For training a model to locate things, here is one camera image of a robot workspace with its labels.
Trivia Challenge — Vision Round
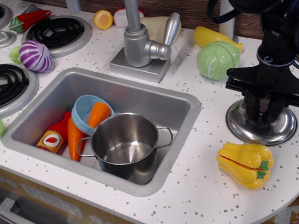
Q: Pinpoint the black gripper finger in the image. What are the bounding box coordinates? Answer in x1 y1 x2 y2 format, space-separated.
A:
263 99 285 124
244 89 261 121

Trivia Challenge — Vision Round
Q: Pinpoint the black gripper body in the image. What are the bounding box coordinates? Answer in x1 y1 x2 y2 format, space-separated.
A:
226 54 299 107

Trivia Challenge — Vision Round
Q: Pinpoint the steel pot lid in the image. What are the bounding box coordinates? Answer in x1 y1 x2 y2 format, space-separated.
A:
226 100 297 146

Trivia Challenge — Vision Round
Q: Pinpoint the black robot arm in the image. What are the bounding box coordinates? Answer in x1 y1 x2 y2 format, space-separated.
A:
207 0 299 124

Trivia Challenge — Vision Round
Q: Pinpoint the green toy cabbage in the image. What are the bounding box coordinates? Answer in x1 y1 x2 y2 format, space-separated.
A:
196 41 241 80

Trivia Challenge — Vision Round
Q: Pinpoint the yellow toy bell pepper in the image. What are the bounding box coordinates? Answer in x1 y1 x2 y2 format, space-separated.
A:
216 142 274 190

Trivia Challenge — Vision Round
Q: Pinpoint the right grey support pole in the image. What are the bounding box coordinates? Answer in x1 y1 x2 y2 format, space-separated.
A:
218 0 239 43

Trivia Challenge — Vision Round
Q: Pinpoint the grey support pole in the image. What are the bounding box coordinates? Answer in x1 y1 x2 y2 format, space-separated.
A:
65 0 82 14
218 0 239 43

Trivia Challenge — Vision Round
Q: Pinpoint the yellow toy squash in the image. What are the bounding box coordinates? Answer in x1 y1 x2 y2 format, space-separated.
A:
193 26 243 52

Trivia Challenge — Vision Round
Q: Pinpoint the silver toy faucet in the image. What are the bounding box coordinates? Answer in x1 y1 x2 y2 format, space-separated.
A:
110 0 181 83

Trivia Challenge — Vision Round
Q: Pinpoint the cream toy cheese wedge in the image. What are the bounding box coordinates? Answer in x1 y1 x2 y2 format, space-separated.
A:
141 12 181 45

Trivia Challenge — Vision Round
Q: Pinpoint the orange toy carrot in bowl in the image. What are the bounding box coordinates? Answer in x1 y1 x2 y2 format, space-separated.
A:
87 102 111 128

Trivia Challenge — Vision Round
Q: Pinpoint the red white toy radish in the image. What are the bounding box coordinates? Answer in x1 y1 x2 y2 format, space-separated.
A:
113 7 145 28

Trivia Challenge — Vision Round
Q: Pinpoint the light blue toy bowl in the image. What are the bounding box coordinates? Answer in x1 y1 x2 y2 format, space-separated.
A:
72 95 115 135

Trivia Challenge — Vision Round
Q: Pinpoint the red toy ketchup bottle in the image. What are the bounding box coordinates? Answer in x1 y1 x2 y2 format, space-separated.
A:
36 112 71 153

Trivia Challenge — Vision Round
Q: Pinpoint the left grey support pole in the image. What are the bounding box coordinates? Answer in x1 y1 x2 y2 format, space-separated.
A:
65 0 82 14

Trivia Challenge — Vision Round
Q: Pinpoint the silver toy sink basin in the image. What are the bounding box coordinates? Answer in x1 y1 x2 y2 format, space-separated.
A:
1 67 201 196

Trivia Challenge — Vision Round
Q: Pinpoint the purple toy onion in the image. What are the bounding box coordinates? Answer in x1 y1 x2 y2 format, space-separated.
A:
19 40 52 72

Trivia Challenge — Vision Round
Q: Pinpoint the small green toy vegetable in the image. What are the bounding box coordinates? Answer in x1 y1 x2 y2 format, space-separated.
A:
9 46 22 64

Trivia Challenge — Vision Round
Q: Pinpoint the red toy chili pepper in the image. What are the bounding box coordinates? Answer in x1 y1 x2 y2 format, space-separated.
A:
9 10 52 33

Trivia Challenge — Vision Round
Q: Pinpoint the front black stove burner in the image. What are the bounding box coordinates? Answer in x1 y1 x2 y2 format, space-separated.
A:
0 64 39 118

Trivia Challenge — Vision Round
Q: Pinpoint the silver stove knob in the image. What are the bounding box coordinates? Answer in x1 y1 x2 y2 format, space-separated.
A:
0 30 17 49

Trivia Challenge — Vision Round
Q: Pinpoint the black braided cable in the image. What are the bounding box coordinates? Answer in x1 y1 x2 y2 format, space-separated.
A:
205 0 240 25

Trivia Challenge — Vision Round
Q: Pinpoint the steel pot with handles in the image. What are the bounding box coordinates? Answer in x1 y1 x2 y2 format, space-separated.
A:
79 113 174 185

